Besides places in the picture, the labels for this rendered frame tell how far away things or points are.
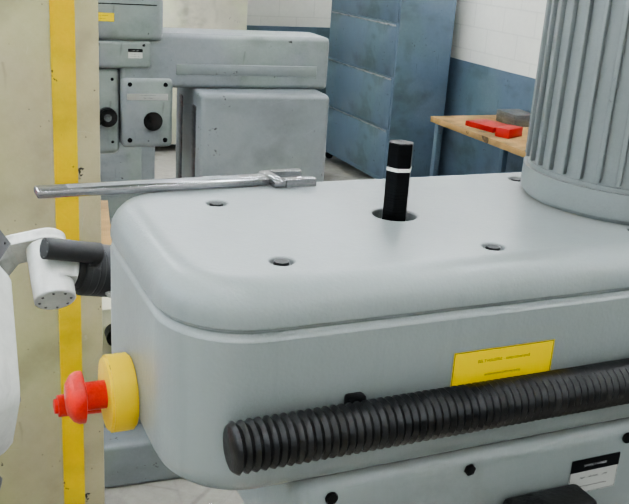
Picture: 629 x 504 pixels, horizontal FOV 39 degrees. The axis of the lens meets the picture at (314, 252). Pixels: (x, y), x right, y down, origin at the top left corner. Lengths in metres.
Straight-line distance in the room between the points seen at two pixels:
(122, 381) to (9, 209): 1.79
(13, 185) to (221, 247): 1.82
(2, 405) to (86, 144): 1.41
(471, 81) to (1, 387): 7.30
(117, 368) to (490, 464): 0.30
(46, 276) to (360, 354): 0.90
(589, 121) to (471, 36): 7.45
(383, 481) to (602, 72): 0.38
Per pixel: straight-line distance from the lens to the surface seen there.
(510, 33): 7.76
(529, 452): 0.77
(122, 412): 0.69
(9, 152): 2.41
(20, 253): 1.53
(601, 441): 0.81
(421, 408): 0.63
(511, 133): 6.58
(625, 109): 0.79
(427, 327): 0.64
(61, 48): 2.38
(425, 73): 8.16
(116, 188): 0.76
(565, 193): 0.81
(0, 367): 1.12
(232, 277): 0.59
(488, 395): 0.65
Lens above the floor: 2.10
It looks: 19 degrees down
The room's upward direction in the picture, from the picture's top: 4 degrees clockwise
